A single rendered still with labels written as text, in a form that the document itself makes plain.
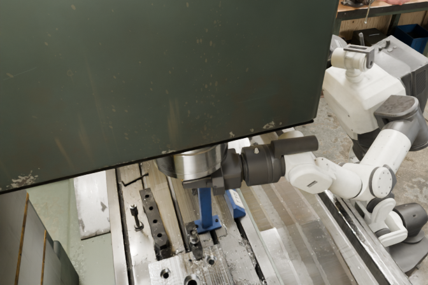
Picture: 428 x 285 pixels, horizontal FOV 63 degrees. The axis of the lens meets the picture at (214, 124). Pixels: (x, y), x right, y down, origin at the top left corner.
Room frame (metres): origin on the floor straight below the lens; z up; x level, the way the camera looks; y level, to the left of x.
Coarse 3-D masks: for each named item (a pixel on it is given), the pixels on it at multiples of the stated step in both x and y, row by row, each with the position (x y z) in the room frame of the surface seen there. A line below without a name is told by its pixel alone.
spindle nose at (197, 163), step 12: (228, 144) 0.52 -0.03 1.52; (168, 156) 0.46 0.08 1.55; (180, 156) 0.45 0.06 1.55; (192, 156) 0.45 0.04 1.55; (204, 156) 0.46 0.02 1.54; (216, 156) 0.47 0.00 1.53; (168, 168) 0.46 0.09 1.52; (180, 168) 0.45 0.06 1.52; (192, 168) 0.45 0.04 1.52; (204, 168) 0.46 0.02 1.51; (216, 168) 0.47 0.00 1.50
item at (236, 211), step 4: (228, 192) 0.85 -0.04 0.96; (224, 196) 0.88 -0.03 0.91; (228, 196) 0.84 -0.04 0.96; (228, 200) 0.83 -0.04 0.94; (232, 200) 0.81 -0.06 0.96; (228, 204) 0.83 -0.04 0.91; (232, 204) 0.80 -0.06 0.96; (232, 208) 0.78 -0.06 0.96; (236, 208) 0.78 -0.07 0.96; (240, 208) 0.80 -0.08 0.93; (232, 212) 0.78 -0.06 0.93; (236, 212) 0.78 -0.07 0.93; (240, 212) 0.79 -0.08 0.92; (244, 212) 0.79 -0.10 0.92; (232, 216) 0.78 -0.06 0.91; (236, 216) 0.78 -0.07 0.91; (240, 216) 0.78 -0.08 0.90
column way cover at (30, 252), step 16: (16, 192) 0.59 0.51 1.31; (0, 208) 0.50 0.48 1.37; (16, 208) 0.55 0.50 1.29; (0, 224) 0.47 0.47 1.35; (16, 224) 0.52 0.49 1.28; (32, 224) 0.59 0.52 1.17; (0, 240) 0.43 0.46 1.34; (16, 240) 0.48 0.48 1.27; (32, 240) 0.55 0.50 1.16; (0, 256) 0.40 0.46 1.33; (16, 256) 0.44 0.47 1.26; (32, 256) 0.51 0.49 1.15; (48, 256) 0.58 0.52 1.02; (0, 272) 0.37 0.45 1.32; (16, 272) 0.41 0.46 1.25; (32, 272) 0.47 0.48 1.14; (48, 272) 0.54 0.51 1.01
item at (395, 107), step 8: (392, 96) 0.88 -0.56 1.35; (400, 96) 0.87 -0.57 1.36; (408, 96) 0.85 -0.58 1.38; (384, 104) 0.86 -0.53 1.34; (392, 104) 0.84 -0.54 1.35; (400, 104) 0.83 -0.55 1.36; (408, 104) 0.81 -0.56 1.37; (416, 104) 0.80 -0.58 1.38; (376, 112) 0.84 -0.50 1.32; (384, 112) 0.82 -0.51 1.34; (392, 112) 0.81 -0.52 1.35; (400, 112) 0.79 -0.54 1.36; (408, 112) 0.78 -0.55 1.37; (416, 112) 0.79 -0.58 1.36; (384, 120) 0.83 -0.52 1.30; (424, 144) 0.75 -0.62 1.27
